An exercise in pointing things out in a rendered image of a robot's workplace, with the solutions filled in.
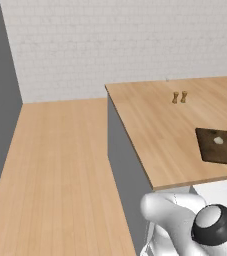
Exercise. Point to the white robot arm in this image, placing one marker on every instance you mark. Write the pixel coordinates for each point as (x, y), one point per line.
(171, 213)

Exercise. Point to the dark wooden cutting board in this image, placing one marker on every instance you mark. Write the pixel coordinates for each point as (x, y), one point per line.
(218, 151)

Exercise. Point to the small wooden shaker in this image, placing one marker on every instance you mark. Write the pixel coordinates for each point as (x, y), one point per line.
(183, 96)
(175, 97)

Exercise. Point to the white open drawer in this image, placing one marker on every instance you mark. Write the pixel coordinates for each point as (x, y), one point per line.
(218, 193)

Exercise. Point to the grey kitchen island cabinet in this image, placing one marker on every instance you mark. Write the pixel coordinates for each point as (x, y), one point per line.
(125, 160)

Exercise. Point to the pale garlic bulb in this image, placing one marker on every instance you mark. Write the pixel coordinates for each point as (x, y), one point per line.
(219, 140)

